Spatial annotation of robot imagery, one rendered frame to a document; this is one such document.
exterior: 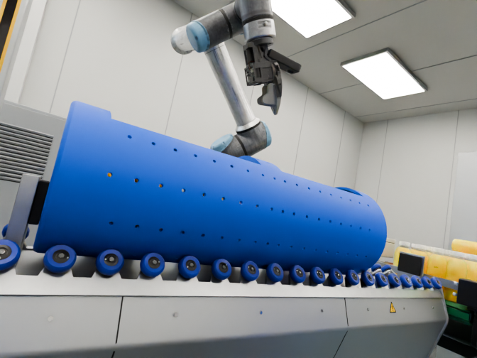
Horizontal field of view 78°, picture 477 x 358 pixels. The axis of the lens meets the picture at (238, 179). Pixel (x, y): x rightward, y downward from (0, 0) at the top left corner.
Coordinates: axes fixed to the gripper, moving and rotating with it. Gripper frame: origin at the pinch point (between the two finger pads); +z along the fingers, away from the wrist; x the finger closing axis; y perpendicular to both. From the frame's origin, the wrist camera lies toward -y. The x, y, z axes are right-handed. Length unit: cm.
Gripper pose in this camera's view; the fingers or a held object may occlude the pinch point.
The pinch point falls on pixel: (277, 110)
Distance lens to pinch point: 92.5
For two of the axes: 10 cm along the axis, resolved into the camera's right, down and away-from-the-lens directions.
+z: 1.7, 9.6, 2.0
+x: 3.3, 1.3, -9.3
